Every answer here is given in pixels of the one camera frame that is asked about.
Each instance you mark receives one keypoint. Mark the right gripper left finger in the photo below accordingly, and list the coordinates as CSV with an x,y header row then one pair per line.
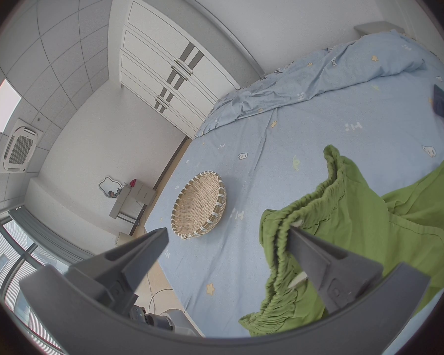
x,y
111,272

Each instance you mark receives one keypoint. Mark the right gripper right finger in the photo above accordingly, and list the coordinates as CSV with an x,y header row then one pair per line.
x,y
336,272

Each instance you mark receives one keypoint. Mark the white framed mirror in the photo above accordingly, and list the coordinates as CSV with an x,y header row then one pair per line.
x,y
105,184

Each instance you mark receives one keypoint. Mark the ceiling light panel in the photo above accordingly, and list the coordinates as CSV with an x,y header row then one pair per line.
x,y
2,105

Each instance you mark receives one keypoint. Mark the small red object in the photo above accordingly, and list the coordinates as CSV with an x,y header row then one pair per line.
x,y
133,182

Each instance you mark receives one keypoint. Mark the white wardrobe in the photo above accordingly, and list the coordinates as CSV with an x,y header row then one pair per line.
x,y
151,43

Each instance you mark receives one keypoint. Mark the ceiling air conditioner vent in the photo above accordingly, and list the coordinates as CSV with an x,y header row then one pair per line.
x,y
18,148

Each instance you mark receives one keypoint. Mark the window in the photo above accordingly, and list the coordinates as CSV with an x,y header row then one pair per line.
x,y
7,272

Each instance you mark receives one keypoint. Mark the round woven basket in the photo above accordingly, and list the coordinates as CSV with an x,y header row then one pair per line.
x,y
198,205

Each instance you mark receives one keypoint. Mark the bed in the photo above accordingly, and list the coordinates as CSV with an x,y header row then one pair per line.
x,y
318,124

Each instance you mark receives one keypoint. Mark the pale blue quilt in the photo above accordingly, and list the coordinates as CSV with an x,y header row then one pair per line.
x,y
299,76

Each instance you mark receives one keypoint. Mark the green shorts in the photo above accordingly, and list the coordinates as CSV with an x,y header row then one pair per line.
x,y
355,205

